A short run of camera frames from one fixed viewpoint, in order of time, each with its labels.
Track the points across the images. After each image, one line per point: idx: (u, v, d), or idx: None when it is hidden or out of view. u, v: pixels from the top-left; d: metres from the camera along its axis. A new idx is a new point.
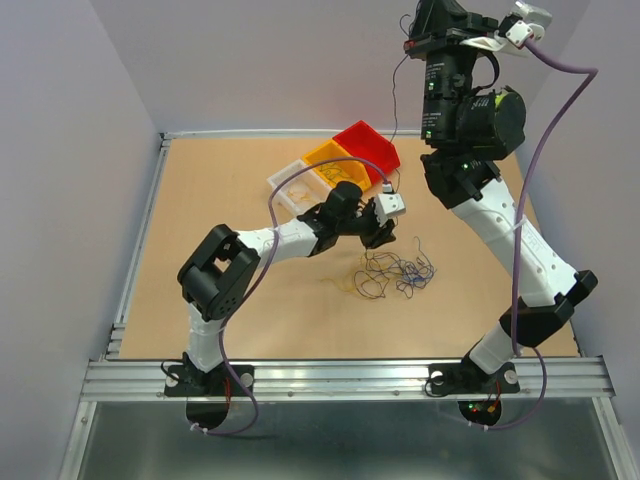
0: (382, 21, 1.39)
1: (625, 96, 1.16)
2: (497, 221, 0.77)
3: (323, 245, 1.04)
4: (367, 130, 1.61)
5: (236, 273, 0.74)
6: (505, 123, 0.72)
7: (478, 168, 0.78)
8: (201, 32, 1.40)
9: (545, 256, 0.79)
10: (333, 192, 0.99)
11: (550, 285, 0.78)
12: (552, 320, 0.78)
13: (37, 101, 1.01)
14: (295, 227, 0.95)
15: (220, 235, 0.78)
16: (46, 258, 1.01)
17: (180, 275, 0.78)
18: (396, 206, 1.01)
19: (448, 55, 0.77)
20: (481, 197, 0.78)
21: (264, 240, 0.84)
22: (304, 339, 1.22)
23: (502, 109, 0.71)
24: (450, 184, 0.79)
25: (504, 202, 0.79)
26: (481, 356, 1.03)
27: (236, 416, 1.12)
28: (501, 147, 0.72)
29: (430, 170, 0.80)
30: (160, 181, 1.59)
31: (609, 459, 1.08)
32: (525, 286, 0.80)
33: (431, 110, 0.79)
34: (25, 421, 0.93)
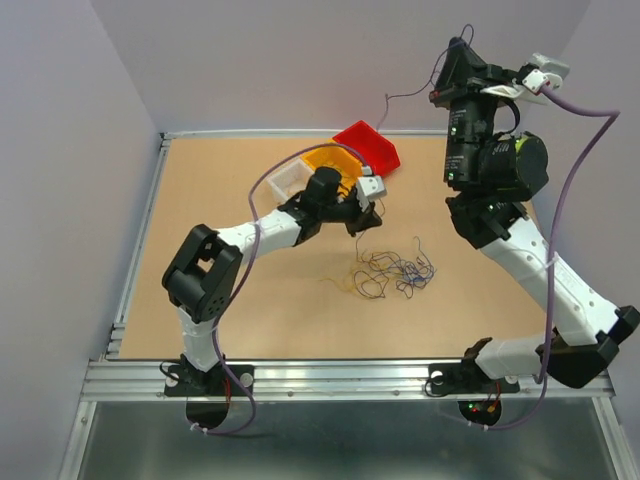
0: (383, 22, 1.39)
1: (625, 97, 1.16)
2: (528, 259, 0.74)
3: (308, 233, 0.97)
4: (367, 130, 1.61)
5: (220, 273, 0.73)
6: (528, 166, 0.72)
7: (505, 209, 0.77)
8: (202, 32, 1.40)
9: (582, 292, 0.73)
10: (312, 179, 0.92)
11: (590, 323, 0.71)
12: (594, 360, 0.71)
13: (38, 100, 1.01)
14: (277, 217, 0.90)
15: (201, 235, 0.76)
16: (46, 258, 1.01)
17: (164, 279, 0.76)
18: (376, 187, 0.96)
19: (471, 102, 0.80)
20: (510, 237, 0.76)
21: (245, 236, 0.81)
22: (305, 339, 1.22)
23: (523, 153, 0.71)
24: (476, 225, 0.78)
25: (535, 240, 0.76)
26: (488, 363, 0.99)
27: (236, 416, 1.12)
28: (525, 189, 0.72)
29: (458, 212, 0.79)
30: (160, 180, 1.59)
31: (609, 459, 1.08)
32: (564, 326, 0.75)
33: (455, 153, 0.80)
34: (26, 421, 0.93)
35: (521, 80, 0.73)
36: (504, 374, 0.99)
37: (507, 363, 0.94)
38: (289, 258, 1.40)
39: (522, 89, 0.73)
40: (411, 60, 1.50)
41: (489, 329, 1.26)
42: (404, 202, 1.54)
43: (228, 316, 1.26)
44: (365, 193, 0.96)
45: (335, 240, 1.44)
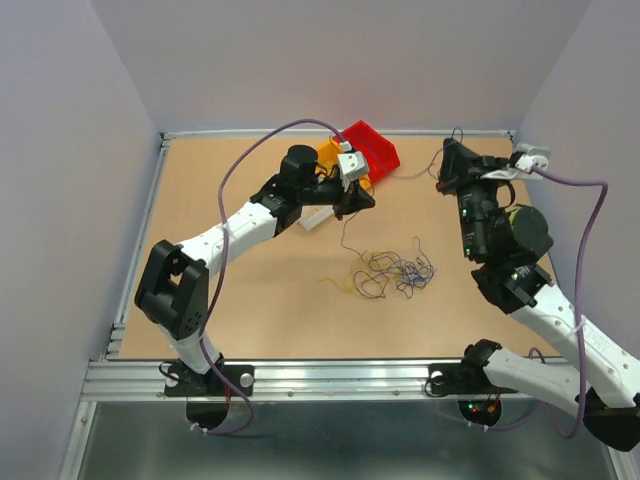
0: (382, 22, 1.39)
1: (624, 96, 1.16)
2: (556, 324, 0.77)
3: (287, 220, 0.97)
4: (367, 130, 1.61)
5: (188, 290, 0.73)
6: (527, 232, 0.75)
7: (527, 274, 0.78)
8: (202, 32, 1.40)
9: (614, 354, 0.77)
10: (284, 161, 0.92)
11: (626, 385, 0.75)
12: (635, 423, 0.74)
13: (38, 99, 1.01)
14: (249, 213, 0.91)
15: (163, 252, 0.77)
16: (46, 257, 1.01)
17: (137, 300, 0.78)
18: (355, 165, 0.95)
19: (475, 185, 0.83)
20: (536, 303, 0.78)
21: (212, 245, 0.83)
22: (304, 339, 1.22)
23: (519, 221, 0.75)
24: (503, 293, 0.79)
25: (560, 304, 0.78)
26: (500, 377, 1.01)
27: (236, 416, 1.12)
28: (530, 253, 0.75)
29: (484, 283, 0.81)
30: (160, 181, 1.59)
31: (609, 458, 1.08)
32: (601, 387, 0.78)
33: (468, 231, 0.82)
34: (26, 420, 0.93)
35: (513, 164, 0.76)
36: (512, 385, 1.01)
37: (522, 385, 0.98)
38: (288, 258, 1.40)
39: (516, 171, 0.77)
40: (410, 60, 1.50)
41: (490, 329, 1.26)
42: (404, 201, 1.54)
43: (227, 317, 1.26)
44: (344, 171, 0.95)
45: (335, 240, 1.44)
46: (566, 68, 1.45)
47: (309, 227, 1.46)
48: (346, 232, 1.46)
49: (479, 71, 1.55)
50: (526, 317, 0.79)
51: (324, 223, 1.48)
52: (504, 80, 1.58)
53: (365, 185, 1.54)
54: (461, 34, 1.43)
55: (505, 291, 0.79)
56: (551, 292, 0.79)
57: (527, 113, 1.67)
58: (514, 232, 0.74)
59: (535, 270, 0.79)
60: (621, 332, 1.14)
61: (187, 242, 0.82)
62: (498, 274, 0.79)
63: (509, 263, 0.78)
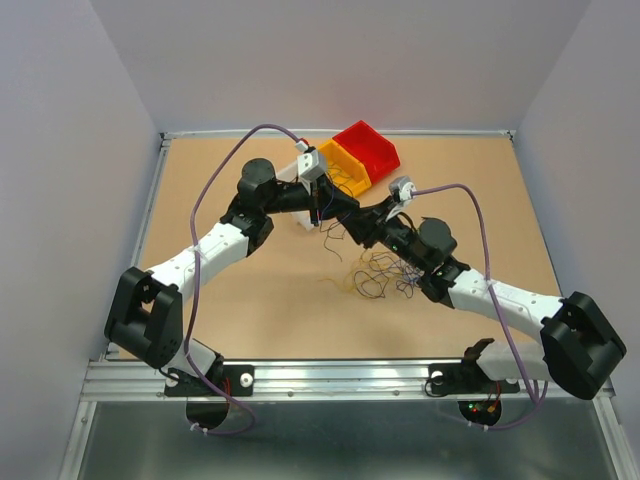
0: (382, 21, 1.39)
1: (623, 96, 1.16)
2: (473, 291, 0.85)
3: (260, 237, 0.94)
4: (367, 130, 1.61)
5: (161, 318, 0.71)
6: (433, 234, 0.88)
7: (453, 272, 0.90)
8: (203, 32, 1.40)
9: (523, 296, 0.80)
10: (241, 183, 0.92)
11: (535, 314, 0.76)
12: (553, 347, 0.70)
13: (37, 100, 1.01)
14: (221, 234, 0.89)
15: (132, 280, 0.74)
16: (46, 257, 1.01)
17: (107, 333, 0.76)
18: (309, 164, 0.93)
19: (388, 227, 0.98)
20: (454, 283, 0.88)
21: (183, 269, 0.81)
22: (304, 339, 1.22)
23: (424, 228, 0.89)
24: (440, 291, 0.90)
25: (476, 278, 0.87)
26: (491, 365, 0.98)
27: (236, 416, 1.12)
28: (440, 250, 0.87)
29: (423, 290, 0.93)
30: (160, 181, 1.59)
31: (609, 458, 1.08)
32: (534, 334, 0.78)
33: (407, 257, 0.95)
34: (26, 420, 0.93)
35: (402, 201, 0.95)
36: (505, 376, 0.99)
37: (512, 370, 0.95)
38: (288, 256, 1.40)
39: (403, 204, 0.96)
40: (410, 59, 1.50)
41: (489, 328, 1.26)
42: None
43: (226, 317, 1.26)
44: (299, 173, 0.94)
45: (335, 240, 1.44)
46: (567, 67, 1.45)
47: (309, 227, 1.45)
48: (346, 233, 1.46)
49: (479, 71, 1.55)
50: (469, 301, 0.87)
51: (325, 224, 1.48)
52: (504, 79, 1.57)
53: (364, 186, 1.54)
54: (461, 33, 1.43)
55: (437, 289, 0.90)
56: (472, 274, 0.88)
57: (527, 113, 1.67)
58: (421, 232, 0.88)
59: (454, 264, 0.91)
60: (620, 332, 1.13)
61: (156, 268, 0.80)
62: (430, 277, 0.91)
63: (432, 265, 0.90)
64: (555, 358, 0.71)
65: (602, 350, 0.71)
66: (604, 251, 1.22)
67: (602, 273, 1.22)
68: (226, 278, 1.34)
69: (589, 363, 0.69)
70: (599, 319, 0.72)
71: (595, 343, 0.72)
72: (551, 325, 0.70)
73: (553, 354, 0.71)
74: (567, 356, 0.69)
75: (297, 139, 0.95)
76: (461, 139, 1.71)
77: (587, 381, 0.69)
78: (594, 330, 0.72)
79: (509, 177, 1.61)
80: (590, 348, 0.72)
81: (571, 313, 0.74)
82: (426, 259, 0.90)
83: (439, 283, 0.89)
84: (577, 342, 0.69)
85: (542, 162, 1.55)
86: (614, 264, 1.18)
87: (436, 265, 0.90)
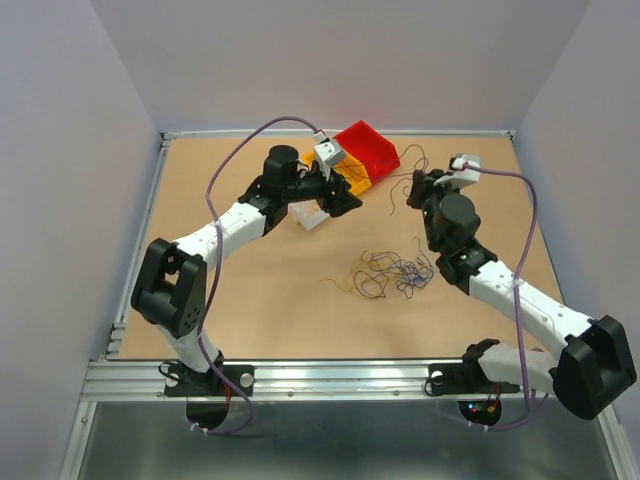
0: (382, 21, 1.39)
1: (623, 96, 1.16)
2: (497, 287, 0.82)
3: (275, 219, 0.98)
4: (367, 130, 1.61)
5: (188, 285, 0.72)
6: (456, 209, 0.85)
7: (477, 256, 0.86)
8: (203, 33, 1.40)
9: (550, 306, 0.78)
10: (268, 161, 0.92)
11: (560, 330, 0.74)
12: (570, 366, 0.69)
13: (36, 99, 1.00)
14: (239, 212, 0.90)
15: (159, 251, 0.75)
16: (46, 257, 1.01)
17: (133, 302, 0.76)
18: (332, 151, 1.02)
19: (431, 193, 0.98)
20: (478, 272, 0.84)
21: (207, 241, 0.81)
22: (304, 339, 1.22)
23: (448, 204, 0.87)
24: (457, 273, 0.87)
25: (503, 272, 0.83)
26: (491, 365, 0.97)
27: (237, 416, 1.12)
28: (457, 224, 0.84)
29: (441, 271, 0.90)
30: (160, 180, 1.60)
31: (609, 458, 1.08)
32: (549, 343, 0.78)
33: (429, 228, 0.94)
34: (26, 420, 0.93)
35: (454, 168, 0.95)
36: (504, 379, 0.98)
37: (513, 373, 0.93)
38: (288, 256, 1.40)
39: (455, 174, 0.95)
40: (410, 59, 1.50)
41: (489, 328, 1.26)
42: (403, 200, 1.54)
43: (226, 316, 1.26)
44: (323, 158, 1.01)
45: (336, 240, 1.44)
46: (566, 67, 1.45)
47: (309, 227, 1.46)
48: (347, 233, 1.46)
49: (479, 71, 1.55)
50: (481, 290, 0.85)
51: (325, 223, 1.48)
52: (505, 79, 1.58)
53: (364, 186, 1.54)
54: (461, 33, 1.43)
55: (455, 270, 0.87)
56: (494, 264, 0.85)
57: (527, 113, 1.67)
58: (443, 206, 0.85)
59: (480, 250, 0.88)
60: None
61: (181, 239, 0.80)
62: (448, 255, 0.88)
63: (452, 243, 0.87)
64: (567, 374, 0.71)
65: (612, 375, 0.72)
66: (604, 251, 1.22)
67: (602, 273, 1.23)
68: (226, 278, 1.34)
69: (600, 387, 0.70)
70: (621, 347, 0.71)
71: (609, 367, 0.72)
72: (573, 345, 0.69)
73: (566, 369, 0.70)
74: (582, 377, 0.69)
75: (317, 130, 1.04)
76: (460, 139, 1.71)
77: (591, 402, 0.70)
78: (613, 356, 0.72)
79: (508, 176, 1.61)
80: (602, 371, 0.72)
81: (594, 334, 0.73)
82: (446, 236, 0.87)
83: (457, 264, 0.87)
84: (595, 366, 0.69)
85: (541, 162, 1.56)
86: (614, 264, 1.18)
87: (456, 244, 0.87)
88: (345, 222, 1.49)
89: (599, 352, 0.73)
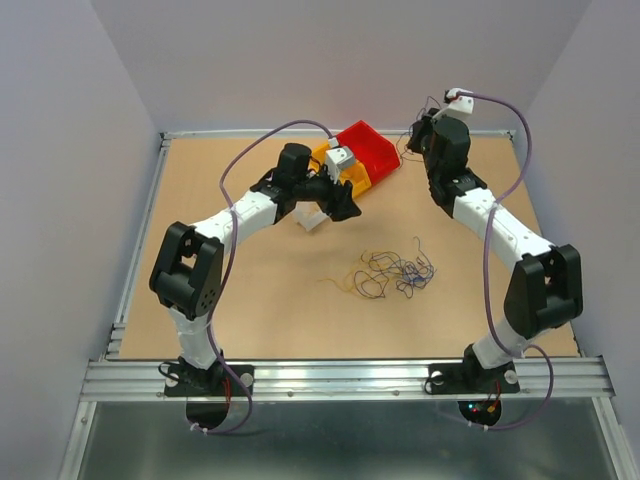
0: (381, 21, 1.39)
1: (622, 96, 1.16)
2: (476, 209, 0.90)
3: (286, 209, 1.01)
4: (367, 130, 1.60)
5: (205, 266, 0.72)
6: (448, 130, 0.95)
7: (467, 183, 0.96)
8: (203, 33, 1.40)
9: (519, 230, 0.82)
10: (284, 153, 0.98)
11: (519, 248, 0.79)
12: (520, 278, 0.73)
13: (36, 99, 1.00)
14: (252, 200, 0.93)
15: (177, 233, 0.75)
16: (46, 258, 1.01)
17: (151, 282, 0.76)
18: (344, 155, 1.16)
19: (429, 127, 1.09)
20: (464, 195, 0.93)
21: (222, 225, 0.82)
22: (304, 339, 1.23)
23: (441, 124, 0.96)
24: (446, 196, 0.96)
25: (486, 198, 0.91)
26: (482, 349, 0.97)
27: (236, 416, 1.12)
28: (445, 140, 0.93)
29: (433, 195, 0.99)
30: (160, 181, 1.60)
31: (610, 459, 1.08)
32: (510, 262, 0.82)
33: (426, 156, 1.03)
34: (26, 420, 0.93)
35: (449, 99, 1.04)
36: (498, 362, 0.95)
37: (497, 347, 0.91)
38: (287, 256, 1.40)
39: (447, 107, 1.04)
40: (410, 59, 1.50)
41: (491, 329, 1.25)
42: (403, 199, 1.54)
43: (227, 316, 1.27)
44: (336, 162, 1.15)
45: (336, 239, 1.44)
46: (565, 68, 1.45)
47: (309, 227, 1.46)
48: (347, 233, 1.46)
49: (479, 71, 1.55)
50: (462, 210, 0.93)
51: (324, 223, 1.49)
52: (504, 79, 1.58)
53: (363, 186, 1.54)
54: (461, 34, 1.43)
55: (444, 192, 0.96)
56: (483, 191, 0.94)
57: (526, 114, 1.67)
58: (439, 128, 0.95)
59: (472, 179, 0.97)
60: (621, 331, 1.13)
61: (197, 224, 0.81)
62: (439, 178, 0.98)
63: (444, 163, 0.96)
64: (517, 288, 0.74)
65: (560, 301, 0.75)
66: (604, 252, 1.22)
67: (602, 273, 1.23)
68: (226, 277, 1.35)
69: (544, 305, 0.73)
70: (574, 276, 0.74)
71: (558, 294, 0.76)
72: (528, 260, 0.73)
73: (516, 282, 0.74)
74: (529, 289, 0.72)
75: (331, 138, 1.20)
76: None
77: (532, 318, 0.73)
78: (565, 283, 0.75)
79: (507, 176, 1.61)
80: (550, 296, 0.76)
81: (553, 262, 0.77)
82: (439, 157, 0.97)
83: (447, 187, 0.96)
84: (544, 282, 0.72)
85: (541, 162, 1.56)
86: (613, 264, 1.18)
87: (447, 167, 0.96)
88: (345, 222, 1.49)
89: (554, 280, 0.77)
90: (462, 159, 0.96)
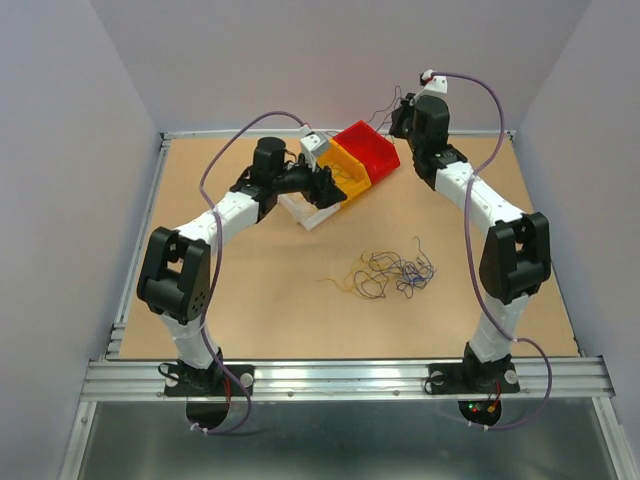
0: (381, 21, 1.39)
1: (622, 96, 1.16)
2: (456, 181, 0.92)
3: (268, 206, 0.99)
4: (367, 130, 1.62)
5: (193, 271, 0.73)
6: (430, 106, 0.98)
7: (449, 156, 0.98)
8: (203, 32, 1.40)
9: (494, 198, 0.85)
10: (258, 150, 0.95)
11: (493, 216, 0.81)
12: (493, 244, 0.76)
13: (36, 99, 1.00)
14: (233, 200, 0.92)
15: (162, 238, 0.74)
16: (46, 257, 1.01)
17: (140, 292, 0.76)
18: (318, 141, 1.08)
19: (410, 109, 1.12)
20: (445, 168, 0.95)
21: (207, 227, 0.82)
22: (303, 338, 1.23)
23: (423, 101, 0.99)
24: (429, 169, 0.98)
25: (465, 171, 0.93)
26: (477, 341, 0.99)
27: (236, 416, 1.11)
28: (427, 115, 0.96)
29: (417, 171, 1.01)
30: (160, 181, 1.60)
31: (610, 459, 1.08)
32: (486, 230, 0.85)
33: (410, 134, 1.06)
34: (27, 419, 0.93)
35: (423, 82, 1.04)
36: (493, 352, 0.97)
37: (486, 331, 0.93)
38: (287, 256, 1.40)
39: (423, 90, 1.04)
40: (410, 59, 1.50)
41: None
42: (403, 199, 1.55)
43: (226, 316, 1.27)
44: (310, 148, 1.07)
45: (336, 239, 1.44)
46: (565, 68, 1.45)
47: (309, 227, 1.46)
48: (347, 232, 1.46)
49: (479, 72, 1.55)
50: (444, 182, 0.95)
51: (325, 223, 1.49)
52: (504, 80, 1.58)
53: (364, 186, 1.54)
54: (461, 33, 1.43)
55: (427, 165, 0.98)
56: (463, 165, 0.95)
57: (526, 114, 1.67)
58: (421, 105, 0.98)
59: (453, 153, 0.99)
60: (621, 331, 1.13)
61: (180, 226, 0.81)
62: (422, 153, 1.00)
63: (427, 139, 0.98)
64: (489, 252, 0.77)
65: (530, 266, 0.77)
66: (604, 252, 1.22)
67: (602, 273, 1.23)
68: (226, 277, 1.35)
69: (514, 268, 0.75)
70: (544, 242, 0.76)
71: (528, 259, 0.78)
72: (500, 226, 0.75)
73: (489, 247, 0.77)
74: (499, 254, 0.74)
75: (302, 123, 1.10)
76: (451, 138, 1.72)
77: (503, 281, 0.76)
78: (534, 249, 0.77)
79: (507, 176, 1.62)
80: (521, 261, 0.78)
81: (524, 229, 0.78)
82: (422, 132, 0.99)
83: (430, 161, 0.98)
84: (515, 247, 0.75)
85: (541, 162, 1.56)
86: (613, 264, 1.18)
87: (430, 142, 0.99)
88: (345, 221, 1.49)
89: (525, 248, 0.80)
90: (444, 134, 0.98)
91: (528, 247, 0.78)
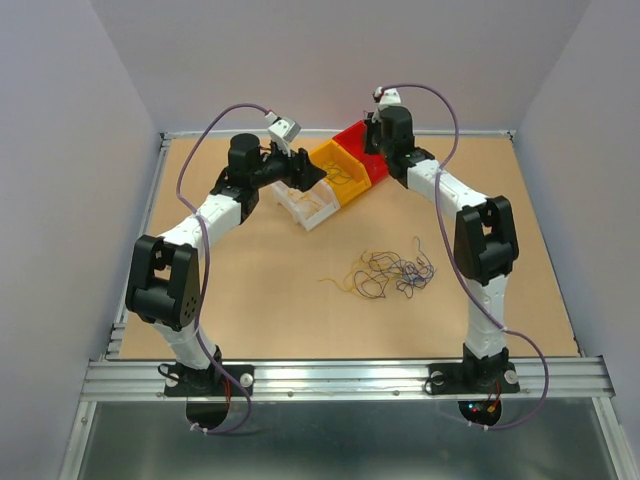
0: (380, 21, 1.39)
1: (622, 95, 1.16)
2: (425, 175, 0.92)
3: (250, 206, 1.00)
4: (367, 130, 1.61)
5: (182, 277, 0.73)
6: (389, 112, 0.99)
7: (418, 156, 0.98)
8: (202, 32, 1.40)
9: (460, 187, 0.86)
10: (231, 150, 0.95)
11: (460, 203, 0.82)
12: (460, 227, 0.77)
13: (35, 99, 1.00)
14: (215, 202, 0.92)
15: (146, 246, 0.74)
16: (45, 258, 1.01)
17: (129, 304, 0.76)
18: (287, 126, 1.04)
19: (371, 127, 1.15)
20: (414, 166, 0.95)
21: (191, 231, 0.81)
22: (303, 338, 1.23)
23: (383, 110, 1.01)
24: (400, 170, 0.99)
25: (434, 166, 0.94)
26: (473, 340, 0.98)
27: (236, 416, 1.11)
28: (389, 119, 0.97)
29: (393, 175, 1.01)
30: (160, 181, 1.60)
31: (610, 460, 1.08)
32: None
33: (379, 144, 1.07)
34: (27, 419, 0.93)
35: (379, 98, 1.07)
36: (492, 347, 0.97)
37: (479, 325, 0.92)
38: (287, 255, 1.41)
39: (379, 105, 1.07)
40: (410, 59, 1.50)
41: None
42: (403, 199, 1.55)
43: (225, 316, 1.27)
44: (281, 135, 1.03)
45: (336, 239, 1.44)
46: (566, 68, 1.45)
47: (309, 227, 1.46)
48: (346, 232, 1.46)
49: (479, 71, 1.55)
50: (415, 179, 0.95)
51: (324, 223, 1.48)
52: (504, 79, 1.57)
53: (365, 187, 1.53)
54: (461, 33, 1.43)
55: (399, 166, 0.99)
56: (430, 161, 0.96)
57: (527, 113, 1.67)
58: (382, 112, 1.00)
59: (421, 152, 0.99)
60: (622, 332, 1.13)
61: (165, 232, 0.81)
62: (392, 156, 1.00)
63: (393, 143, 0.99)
64: (458, 235, 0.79)
65: (499, 247, 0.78)
66: (604, 252, 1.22)
67: (602, 273, 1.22)
68: (226, 278, 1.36)
69: (484, 249, 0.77)
70: (508, 222, 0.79)
71: (496, 240, 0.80)
72: (468, 210, 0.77)
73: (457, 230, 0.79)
74: (469, 236, 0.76)
75: (266, 111, 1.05)
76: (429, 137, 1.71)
77: (474, 261, 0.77)
78: (500, 230, 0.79)
79: (507, 176, 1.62)
80: (489, 242, 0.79)
81: (490, 213, 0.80)
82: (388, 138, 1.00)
83: (400, 162, 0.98)
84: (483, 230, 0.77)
85: (541, 162, 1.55)
86: (613, 264, 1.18)
87: (397, 145, 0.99)
88: (345, 222, 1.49)
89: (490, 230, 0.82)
90: (410, 136, 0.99)
91: (495, 229, 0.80)
